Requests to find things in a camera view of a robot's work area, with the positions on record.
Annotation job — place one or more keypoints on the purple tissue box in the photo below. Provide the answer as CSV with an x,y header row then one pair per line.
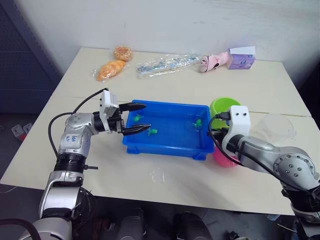
x,y
241,58

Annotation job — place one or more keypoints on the pink plastic bucket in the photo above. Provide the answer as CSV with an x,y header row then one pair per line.
x,y
222,158

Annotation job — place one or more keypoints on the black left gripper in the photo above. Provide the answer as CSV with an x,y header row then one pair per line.
x,y
115,123

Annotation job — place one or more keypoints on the round wrapped bread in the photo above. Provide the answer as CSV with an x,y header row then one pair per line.
x,y
122,53

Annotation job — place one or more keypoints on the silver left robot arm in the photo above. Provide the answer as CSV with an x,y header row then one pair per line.
x,y
75,140

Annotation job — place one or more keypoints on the clear plastic cup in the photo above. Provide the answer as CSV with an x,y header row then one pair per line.
x,y
275,127

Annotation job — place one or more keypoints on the long wrapped orange bread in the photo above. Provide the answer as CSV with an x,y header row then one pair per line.
x,y
110,70

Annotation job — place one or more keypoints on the pink plush toy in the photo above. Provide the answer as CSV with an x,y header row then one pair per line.
x,y
213,62

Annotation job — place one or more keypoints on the grey blue cabinet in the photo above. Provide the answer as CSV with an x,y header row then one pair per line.
x,y
22,65

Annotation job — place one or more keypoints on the green plastic bucket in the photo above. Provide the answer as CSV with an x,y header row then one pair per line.
x,y
222,106

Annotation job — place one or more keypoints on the green toy fish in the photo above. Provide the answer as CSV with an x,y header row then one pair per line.
x,y
152,131
198,123
137,117

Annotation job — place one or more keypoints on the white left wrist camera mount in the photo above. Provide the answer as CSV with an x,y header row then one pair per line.
x,y
107,102

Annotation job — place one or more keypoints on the white floor power strip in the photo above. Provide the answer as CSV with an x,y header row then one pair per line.
x,y
21,130

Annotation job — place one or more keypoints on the clear plastic bag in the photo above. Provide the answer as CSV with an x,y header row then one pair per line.
x,y
167,64

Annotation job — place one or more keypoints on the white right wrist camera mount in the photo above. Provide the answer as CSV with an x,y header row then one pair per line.
x,y
238,122

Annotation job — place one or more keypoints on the dark rounded shape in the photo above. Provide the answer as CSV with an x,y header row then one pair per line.
x,y
132,225

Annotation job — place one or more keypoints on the blue plastic tub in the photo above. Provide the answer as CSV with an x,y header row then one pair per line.
x,y
170,142

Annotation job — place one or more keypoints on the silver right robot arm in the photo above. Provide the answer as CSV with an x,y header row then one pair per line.
x,y
287,155

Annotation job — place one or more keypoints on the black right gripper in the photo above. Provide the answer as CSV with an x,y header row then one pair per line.
x,y
221,134

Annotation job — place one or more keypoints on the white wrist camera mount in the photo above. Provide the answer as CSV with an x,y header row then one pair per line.
x,y
107,102
238,122

